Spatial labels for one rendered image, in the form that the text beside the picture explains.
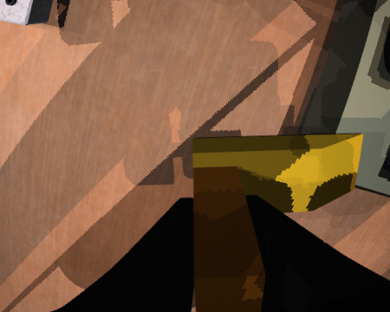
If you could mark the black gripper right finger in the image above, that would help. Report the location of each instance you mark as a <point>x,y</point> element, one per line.
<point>304,274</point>

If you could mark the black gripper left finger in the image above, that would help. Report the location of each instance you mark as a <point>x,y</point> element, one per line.
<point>156,275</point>

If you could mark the yellow wedge with orange handle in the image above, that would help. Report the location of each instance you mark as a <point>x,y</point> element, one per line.
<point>297,172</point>

